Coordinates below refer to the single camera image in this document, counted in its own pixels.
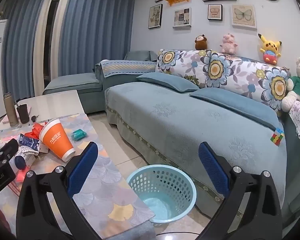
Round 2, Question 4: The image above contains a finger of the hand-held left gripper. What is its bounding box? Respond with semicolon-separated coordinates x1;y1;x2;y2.
14;156;27;170
0;139;19;167

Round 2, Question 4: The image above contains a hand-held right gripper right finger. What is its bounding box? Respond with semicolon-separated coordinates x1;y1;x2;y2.
195;142;283;240

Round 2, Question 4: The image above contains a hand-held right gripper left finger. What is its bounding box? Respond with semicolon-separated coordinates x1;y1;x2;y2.
16;141;99;240

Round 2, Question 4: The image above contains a blue and white carton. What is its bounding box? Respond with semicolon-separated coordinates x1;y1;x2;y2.
18;133;40;151

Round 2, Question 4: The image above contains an orange paper cup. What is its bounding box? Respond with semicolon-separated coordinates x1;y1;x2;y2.
39;119;76;162

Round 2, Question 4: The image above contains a light blue plastic basket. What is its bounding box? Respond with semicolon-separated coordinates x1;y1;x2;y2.
126;164;197;225

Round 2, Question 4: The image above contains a pink packet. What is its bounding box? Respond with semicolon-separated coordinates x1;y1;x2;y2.
16;169;31;183

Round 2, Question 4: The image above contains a patterned tablecloth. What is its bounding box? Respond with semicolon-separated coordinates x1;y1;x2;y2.
0;112;157;240

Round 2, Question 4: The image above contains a pink notebook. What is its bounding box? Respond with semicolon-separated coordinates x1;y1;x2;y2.
1;105;32;125

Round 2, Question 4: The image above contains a teal packet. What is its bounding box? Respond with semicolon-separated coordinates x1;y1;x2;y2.
71;128;87;141

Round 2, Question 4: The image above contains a red plastic bag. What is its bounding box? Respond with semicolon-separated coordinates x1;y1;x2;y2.
24;122;45;140

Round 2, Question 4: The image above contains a dark brown cup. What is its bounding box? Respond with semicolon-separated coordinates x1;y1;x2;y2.
14;100;31;124

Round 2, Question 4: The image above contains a gold thermos bottle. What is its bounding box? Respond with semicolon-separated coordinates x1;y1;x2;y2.
3;92;20;127

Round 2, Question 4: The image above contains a glossy white coffee table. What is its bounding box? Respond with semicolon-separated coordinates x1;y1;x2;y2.
0;89;85;131

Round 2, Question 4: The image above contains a teal pillow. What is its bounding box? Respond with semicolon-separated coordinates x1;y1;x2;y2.
189;88;281;131
136;72;200;92

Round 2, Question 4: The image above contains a teal sofa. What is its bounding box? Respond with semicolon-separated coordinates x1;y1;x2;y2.
42;50;300;232

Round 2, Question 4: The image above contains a colourful puzzle cube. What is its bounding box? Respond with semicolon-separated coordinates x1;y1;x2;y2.
270;127;285;146

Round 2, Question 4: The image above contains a blue curtain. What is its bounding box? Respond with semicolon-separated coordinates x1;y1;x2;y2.
57;0;137;81
1;0;51;101

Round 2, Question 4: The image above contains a striped sofa throw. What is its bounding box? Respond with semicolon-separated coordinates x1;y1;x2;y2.
94;59;157;86

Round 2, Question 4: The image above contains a white sheer curtain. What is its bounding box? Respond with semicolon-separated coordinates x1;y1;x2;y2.
34;0;65;97

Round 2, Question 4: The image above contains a cream teddy bear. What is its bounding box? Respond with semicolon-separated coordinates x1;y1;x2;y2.
281;57;300;113

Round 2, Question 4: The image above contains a pink pig plush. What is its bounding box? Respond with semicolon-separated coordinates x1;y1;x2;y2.
219;33;238;54

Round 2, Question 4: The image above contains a brown monkey plush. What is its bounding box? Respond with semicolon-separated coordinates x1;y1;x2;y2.
195;34;208;51

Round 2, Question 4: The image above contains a yellow mouse plush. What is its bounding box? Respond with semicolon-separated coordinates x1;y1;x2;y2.
258;33;283;64

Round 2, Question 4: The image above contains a patchwork picture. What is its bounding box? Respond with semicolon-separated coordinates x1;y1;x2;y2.
173;7;192;28

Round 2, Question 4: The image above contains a white-framed butterfly picture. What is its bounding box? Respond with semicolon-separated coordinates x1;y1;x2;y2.
231;4;257;29

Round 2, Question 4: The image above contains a black-framed butterfly picture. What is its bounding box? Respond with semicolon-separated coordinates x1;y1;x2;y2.
148;4;163;30

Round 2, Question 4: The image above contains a crown picture frame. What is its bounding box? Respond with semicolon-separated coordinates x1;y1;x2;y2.
207;4;223;21

